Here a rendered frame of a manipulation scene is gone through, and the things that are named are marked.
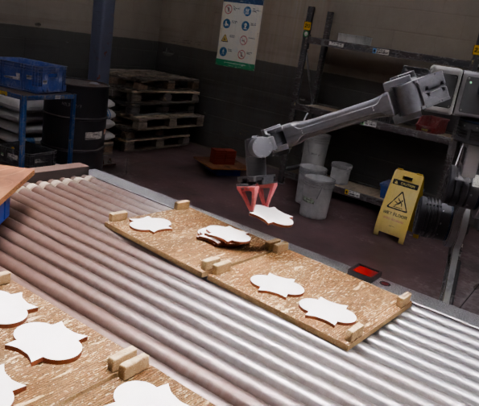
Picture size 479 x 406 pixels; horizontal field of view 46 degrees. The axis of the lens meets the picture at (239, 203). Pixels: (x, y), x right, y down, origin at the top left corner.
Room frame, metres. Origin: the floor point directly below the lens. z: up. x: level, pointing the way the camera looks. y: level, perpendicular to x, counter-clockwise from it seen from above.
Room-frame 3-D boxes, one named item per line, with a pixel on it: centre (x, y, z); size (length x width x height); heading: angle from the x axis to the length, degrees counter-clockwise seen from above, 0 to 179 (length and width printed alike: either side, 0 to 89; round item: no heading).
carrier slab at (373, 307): (1.33, -0.22, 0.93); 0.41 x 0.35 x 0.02; 53
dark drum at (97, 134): (5.18, 1.64, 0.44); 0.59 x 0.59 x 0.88
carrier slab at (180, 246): (1.58, 0.12, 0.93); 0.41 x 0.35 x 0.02; 52
